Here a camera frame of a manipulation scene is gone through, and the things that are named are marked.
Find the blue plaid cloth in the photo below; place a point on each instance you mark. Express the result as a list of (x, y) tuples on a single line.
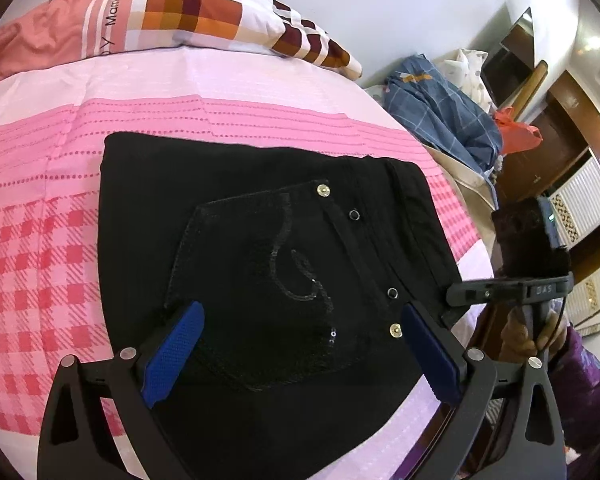
[(441, 116)]

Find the white floral cloth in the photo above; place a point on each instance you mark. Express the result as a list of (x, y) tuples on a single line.
[(465, 72)]

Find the orange checked pillow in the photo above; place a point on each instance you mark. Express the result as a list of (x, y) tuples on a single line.
[(65, 31)]

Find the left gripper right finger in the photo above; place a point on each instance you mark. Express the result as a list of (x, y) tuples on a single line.
[(439, 355)]

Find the red plastic bag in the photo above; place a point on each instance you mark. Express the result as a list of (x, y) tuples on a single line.
[(517, 137)]

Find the black pants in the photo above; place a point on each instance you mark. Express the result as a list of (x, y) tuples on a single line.
[(302, 263)]

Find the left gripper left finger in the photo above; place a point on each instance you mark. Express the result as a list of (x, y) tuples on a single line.
[(168, 358)]

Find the right hand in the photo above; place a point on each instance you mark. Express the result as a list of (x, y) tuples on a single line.
[(518, 344)]

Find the white woven basket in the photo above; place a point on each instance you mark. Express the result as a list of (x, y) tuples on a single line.
[(576, 206)]

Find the pink bedsheet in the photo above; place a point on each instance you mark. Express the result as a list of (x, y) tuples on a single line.
[(53, 124)]

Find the brown wooden cabinet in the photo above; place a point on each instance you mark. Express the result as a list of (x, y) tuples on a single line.
[(570, 127)]

